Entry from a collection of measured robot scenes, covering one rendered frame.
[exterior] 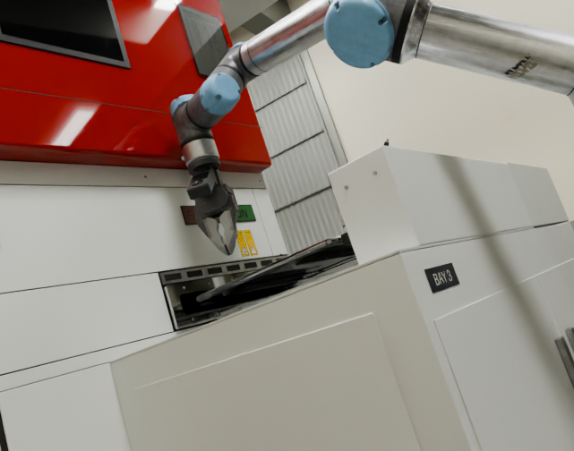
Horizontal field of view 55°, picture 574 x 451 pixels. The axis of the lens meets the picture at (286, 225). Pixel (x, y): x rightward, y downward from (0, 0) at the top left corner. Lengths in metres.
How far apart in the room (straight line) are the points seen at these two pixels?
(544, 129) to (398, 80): 1.13
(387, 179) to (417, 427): 0.30
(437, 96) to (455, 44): 3.49
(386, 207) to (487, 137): 3.54
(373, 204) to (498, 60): 0.31
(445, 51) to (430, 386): 0.50
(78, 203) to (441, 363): 0.77
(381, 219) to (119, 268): 0.60
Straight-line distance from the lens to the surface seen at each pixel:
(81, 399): 1.05
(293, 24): 1.13
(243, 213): 1.44
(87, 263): 1.12
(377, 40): 0.89
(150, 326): 1.15
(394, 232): 0.72
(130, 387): 1.05
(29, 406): 1.01
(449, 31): 0.90
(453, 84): 4.38
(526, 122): 4.23
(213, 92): 1.13
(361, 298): 0.69
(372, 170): 0.74
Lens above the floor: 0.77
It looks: 11 degrees up
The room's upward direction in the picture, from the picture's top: 18 degrees counter-clockwise
